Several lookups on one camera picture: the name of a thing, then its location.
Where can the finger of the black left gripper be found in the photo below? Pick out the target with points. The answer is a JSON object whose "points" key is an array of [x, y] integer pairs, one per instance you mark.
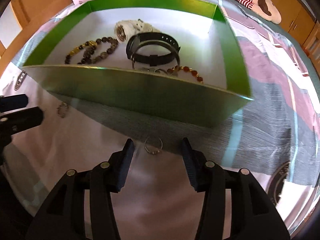
{"points": [[20, 121], [13, 102]]}

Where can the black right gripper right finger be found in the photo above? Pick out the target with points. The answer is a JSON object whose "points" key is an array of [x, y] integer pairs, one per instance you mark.
{"points": [[208, 177]]}

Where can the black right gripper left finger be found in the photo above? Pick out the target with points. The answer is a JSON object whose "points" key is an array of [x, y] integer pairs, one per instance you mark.
{"points": [[106, 178]]}

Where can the silver keychain pendant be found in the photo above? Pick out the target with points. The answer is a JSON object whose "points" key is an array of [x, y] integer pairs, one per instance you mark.
{"points": [[170, 71]]}

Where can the silver bangle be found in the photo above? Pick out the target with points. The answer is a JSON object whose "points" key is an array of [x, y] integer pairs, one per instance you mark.
{"points": [[140, 66]]}

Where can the wooden bed headboard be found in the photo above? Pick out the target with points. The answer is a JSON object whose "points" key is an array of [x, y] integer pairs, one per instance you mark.
{"points": [[30, 15]]}

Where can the green cardboard box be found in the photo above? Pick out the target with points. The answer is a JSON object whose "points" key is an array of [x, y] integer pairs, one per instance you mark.
{"points": [[207, 45]]}

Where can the white chunky wristwatch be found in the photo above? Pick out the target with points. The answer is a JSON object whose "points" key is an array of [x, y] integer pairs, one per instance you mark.
{"points": [[125, 29]]}

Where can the black strap wristwatch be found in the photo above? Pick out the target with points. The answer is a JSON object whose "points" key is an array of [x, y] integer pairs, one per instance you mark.
{"points": [[153, 49]]}

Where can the wooden wall cabinets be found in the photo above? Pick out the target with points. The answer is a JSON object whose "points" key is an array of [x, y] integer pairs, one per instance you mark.
{"points": [[296, 19]]}

